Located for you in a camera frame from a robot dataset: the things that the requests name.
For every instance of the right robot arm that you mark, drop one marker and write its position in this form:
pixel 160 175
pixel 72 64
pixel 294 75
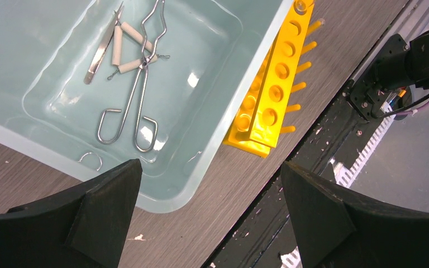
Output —
pixel 398 64

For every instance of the metal crucible tongs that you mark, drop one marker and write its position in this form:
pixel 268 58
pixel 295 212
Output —
pixel 148 54

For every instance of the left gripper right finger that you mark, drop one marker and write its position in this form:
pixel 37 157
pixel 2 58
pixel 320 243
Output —
pixel 338 227

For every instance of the light green plastic tub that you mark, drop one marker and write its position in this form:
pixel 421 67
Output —
pixel 206 62

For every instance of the thin metal tweezers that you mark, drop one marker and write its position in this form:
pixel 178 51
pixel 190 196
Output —
pixel 103 46

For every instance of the yellow test tube rack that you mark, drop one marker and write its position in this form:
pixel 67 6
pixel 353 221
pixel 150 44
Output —
pixel 258 122

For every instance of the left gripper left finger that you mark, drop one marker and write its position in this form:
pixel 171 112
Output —
pixel 83 226

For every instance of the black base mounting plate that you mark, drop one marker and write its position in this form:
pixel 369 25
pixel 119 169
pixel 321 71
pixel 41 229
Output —
pixel 263 236

